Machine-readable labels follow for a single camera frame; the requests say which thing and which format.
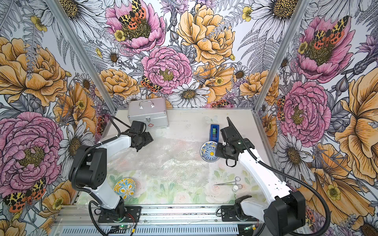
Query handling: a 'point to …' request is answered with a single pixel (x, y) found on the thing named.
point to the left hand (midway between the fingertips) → (147, 144)
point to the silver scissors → (236, 179)
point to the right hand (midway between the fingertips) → (219, 156)
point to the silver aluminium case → (152, 112)
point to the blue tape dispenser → (214, 132)
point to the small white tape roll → (235, 188)
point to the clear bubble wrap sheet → (178, 159)
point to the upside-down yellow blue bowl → (125, 188)
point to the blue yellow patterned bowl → (207, 151)
